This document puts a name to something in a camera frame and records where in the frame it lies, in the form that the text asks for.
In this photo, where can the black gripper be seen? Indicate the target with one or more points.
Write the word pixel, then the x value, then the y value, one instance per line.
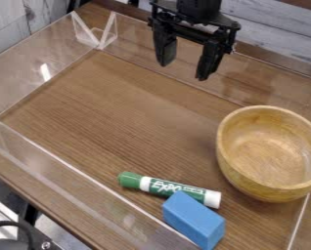
pixel 196 12

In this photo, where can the blue rectangular block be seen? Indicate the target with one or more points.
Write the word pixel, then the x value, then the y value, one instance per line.
pixel 202 225

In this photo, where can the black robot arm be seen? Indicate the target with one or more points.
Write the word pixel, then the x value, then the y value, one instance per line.
pixel 195 33

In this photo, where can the brown wooden bowl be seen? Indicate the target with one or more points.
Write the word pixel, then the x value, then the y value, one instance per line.
pixel 263 147

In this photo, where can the green Expo marker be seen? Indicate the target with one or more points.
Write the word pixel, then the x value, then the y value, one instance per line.
pixel 167 188

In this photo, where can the black table leg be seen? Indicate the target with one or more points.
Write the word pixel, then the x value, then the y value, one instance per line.
pixel 31 214

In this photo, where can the clear acrylic tray wall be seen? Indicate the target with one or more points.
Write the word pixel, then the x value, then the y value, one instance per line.
pixel 92 109

